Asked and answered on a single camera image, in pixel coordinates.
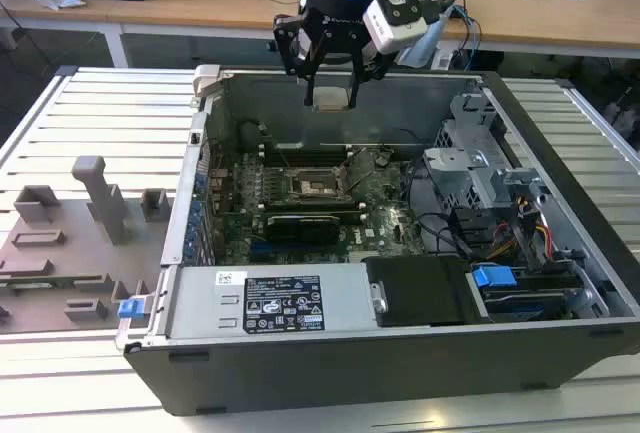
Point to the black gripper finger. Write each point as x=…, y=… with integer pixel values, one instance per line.
x=372, y=65
x=290, y=48

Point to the silver CPU plate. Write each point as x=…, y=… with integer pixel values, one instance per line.
x=331, y=99

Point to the black RAM slot bank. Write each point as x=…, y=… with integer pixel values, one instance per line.
x=310, y=210
x=305, y=157

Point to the CPU socket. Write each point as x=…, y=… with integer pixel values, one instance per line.
x=315, y=188

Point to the blue expansion slot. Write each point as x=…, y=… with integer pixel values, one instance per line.
x=260, y=250

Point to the wooden desk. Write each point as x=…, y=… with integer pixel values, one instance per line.
x=200, y=3

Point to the grey metal disk bay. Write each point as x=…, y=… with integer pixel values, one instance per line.
x=450, y=173

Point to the green motherboard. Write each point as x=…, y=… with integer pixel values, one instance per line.
x=380, y=233

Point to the black plastic shroud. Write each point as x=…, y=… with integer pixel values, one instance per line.
x=420, y=293

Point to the blue disk carrier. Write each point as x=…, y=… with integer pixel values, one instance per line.
x=492, y=280

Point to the silver power supply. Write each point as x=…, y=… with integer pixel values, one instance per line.
x=200, y=303

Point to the blue case latch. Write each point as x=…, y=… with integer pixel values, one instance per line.
x=128, y=308

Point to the grey parts rack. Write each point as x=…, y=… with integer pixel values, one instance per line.
x=60, y=253

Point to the black open PC case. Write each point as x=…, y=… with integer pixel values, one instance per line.
x=350, y=373

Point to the green RAM stick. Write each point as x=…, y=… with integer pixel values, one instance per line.
x=50, y=282

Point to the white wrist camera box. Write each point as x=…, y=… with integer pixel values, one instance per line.
x=387, y=33

